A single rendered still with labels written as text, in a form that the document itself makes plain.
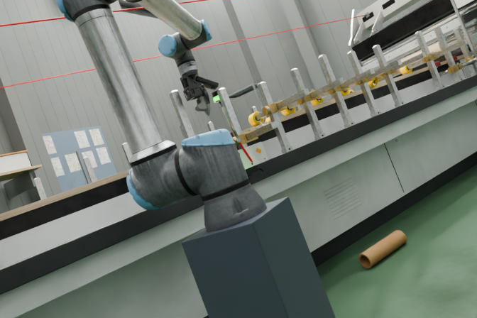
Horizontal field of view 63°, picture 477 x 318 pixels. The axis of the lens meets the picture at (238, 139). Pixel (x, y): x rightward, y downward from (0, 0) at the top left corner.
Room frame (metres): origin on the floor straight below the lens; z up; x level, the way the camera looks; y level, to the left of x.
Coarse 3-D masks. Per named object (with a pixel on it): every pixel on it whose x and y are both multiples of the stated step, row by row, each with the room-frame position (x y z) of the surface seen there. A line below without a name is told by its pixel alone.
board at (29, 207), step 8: (416, 72) 3.04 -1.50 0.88; (376, 88) 2.79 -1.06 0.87; (344, 96) 2.62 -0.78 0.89; (352, 96) 2.66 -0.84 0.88; (320, 104) 2.50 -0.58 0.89; (328, 104) 2.54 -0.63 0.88; (296, 112) 2.40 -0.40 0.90; (304, 112) 2.43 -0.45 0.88; (280, 120) 2.33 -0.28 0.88; (248, 128) 2.21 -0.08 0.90; (256, 128) 2.24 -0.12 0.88; (112, 176) 1.81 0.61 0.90; (120, 176) 1.82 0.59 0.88; (88, 184) 1.75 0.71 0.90; (96, 184) 1.77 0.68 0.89; (104, 184) 1.79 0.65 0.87; (64, 192) 1.70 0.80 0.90; (72, 192) 1.71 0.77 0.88; (80, 192) 1.73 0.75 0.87; (40, 200) 1.65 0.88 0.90; (48, 200) 1.66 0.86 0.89; (56, 200) 1.68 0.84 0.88; (24, 208) 1.62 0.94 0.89; (32, 208) 1.63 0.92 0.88; (0, 216) 1.57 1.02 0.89; (8, 216) 1.58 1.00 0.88
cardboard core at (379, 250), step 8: (400, 232) 2.13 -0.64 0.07; (384, 240) 2.08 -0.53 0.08; (392, 240) 2.08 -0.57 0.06; (400, 240) 2.10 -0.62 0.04; (368, 248) 2.04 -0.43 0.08; (376, 248) 2.03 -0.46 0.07; (384, 248) 2.03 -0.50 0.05; (392, 248) 2.06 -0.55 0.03; (360, 256) 2.02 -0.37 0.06; (368, 256) 1.98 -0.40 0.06; (376, 256) 2.00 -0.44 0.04; (384, 256) 2.03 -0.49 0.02; (368, 264) 2.03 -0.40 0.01
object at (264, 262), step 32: (256, 224) 1.00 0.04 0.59; (288, 224) 1.14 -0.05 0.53; (192, 256) 1.10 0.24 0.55; (224, 256) 1.04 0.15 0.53; (256, 256) 0.99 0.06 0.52; (288, 256) 1.08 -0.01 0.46; (224, 288) 1.06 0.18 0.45; (256, 288) 1.01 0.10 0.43; (288, 288) 1.03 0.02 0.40; (320, 288) 1.18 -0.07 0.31
